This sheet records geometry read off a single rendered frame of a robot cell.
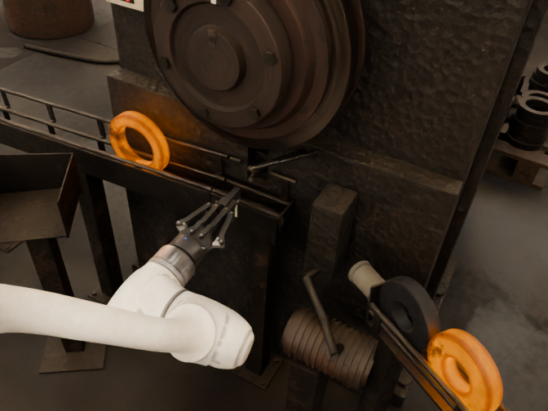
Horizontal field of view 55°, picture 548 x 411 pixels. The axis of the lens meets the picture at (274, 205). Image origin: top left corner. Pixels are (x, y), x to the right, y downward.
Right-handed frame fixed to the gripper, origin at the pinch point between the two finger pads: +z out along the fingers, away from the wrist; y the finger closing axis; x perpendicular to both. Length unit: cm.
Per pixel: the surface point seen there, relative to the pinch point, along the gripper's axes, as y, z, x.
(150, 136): -28.3, 6.5, 3.8
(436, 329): 53, -11, 1
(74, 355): -47, -28, -71
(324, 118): 19.4, 6.1, 26.6
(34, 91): -195, 89, -83
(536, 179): 74, 159, -86
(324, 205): 22.2, 4.4, 5.2
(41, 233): -42.3, -23.7, -12.0
